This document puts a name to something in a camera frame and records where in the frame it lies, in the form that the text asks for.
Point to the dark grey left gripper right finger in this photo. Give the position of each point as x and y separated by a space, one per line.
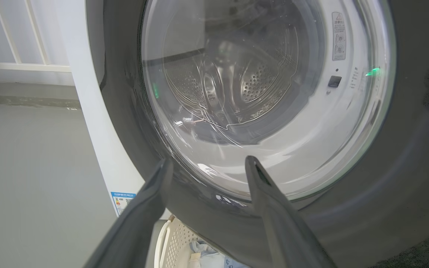
281 227

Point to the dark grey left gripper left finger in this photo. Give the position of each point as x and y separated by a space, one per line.
136 223

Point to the blue bear-print garment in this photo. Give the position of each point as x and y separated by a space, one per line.
204 257

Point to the dark round washing machine door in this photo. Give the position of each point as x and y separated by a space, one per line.
404 186

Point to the cream perforated laundry basket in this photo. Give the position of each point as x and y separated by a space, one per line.
177 242

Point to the white front-load washing machine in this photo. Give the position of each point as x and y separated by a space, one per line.
95 130

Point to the black door latch socket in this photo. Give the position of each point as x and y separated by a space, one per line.
334 81

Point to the blue energy label sticker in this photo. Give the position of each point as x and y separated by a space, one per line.
122 203

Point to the white metal railing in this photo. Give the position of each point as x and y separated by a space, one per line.
21 67

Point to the grey warning sticker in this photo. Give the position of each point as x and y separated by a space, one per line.
339 37

